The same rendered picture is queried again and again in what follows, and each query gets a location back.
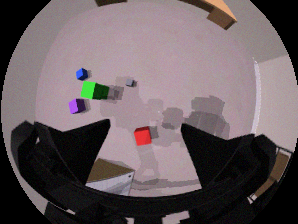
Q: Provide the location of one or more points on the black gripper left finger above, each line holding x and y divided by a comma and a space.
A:
78, 148

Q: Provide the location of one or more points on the red block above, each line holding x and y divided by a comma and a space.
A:
142, 135

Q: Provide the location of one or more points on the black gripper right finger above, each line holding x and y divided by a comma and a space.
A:
209, 153

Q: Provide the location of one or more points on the green block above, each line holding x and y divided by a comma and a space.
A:
105, 91
91, 90

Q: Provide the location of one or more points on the purple block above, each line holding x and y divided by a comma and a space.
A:
76, 105

